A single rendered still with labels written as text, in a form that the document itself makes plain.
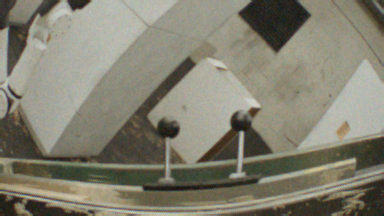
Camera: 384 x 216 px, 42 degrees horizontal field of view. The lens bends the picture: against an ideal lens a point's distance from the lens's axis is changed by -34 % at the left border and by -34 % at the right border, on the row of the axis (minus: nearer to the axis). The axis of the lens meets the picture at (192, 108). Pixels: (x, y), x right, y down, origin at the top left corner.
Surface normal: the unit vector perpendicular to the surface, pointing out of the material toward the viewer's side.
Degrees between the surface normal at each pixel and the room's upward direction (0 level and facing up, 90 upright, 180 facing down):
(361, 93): 90
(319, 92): 90
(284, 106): 90
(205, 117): 90
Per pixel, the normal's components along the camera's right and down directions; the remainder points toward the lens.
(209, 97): -0.33, -0.03
